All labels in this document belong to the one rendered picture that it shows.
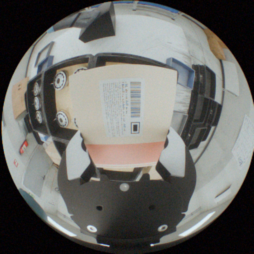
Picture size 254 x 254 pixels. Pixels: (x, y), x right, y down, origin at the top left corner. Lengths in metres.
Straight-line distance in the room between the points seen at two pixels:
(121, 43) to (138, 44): 0.10
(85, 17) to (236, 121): 3.06
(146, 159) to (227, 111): 2.91
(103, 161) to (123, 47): 0.54
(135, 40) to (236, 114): 2.79
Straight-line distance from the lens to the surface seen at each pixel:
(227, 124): 2.96
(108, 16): 0.43
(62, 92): 0.50
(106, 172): 0.77
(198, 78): 1.14
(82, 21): 0.47
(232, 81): 2.94
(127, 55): 0.29
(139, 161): 0.15
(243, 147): 2.90
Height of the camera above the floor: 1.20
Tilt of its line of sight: 58 degrees down
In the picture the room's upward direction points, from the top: 175 degrees clockwise
